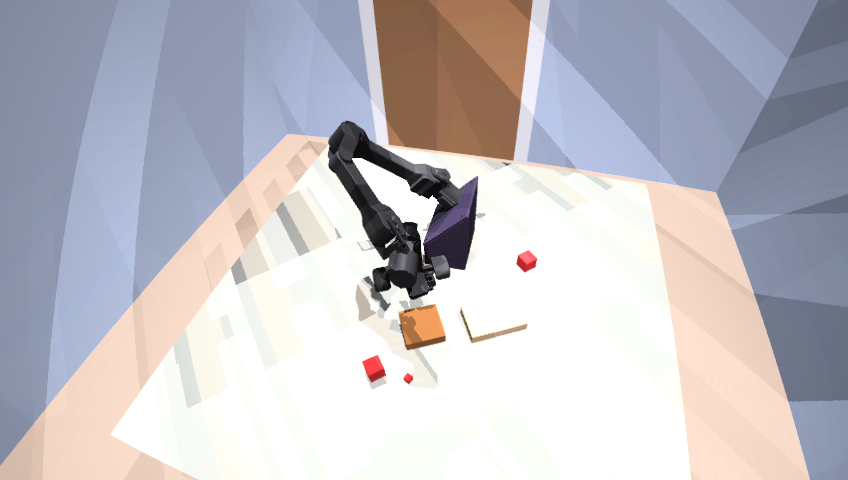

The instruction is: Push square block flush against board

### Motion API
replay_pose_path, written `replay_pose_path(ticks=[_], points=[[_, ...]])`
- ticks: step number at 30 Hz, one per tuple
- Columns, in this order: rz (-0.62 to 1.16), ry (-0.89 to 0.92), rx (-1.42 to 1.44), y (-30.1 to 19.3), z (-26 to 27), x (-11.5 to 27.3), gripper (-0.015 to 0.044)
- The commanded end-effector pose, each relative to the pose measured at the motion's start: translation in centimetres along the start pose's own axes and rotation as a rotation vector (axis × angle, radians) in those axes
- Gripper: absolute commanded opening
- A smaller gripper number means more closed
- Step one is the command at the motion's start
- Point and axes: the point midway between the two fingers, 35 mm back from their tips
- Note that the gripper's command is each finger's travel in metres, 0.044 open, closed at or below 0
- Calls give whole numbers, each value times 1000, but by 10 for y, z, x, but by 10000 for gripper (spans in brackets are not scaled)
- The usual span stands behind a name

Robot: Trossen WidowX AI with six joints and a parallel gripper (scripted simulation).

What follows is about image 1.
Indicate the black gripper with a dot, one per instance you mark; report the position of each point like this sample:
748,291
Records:
439,265

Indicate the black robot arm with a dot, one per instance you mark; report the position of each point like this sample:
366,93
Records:
380,223

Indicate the brown square block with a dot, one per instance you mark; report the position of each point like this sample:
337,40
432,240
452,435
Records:
422,327

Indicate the tan flat block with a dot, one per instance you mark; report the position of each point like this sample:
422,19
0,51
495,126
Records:
493,317

